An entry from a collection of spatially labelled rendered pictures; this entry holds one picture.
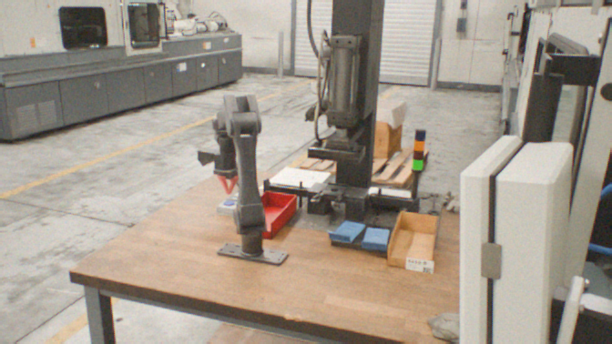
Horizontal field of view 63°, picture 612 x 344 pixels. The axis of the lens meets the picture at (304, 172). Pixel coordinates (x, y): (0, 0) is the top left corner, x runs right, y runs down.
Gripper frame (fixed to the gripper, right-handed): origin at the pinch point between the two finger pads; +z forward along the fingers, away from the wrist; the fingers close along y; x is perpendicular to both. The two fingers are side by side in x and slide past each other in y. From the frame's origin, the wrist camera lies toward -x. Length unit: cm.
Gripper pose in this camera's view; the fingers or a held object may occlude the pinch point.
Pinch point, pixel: (229, 192)
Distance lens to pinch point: 175.7
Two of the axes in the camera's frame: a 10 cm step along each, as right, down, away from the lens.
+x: 9.5, 1.3, -3.0
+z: -0.3, 9.5, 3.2
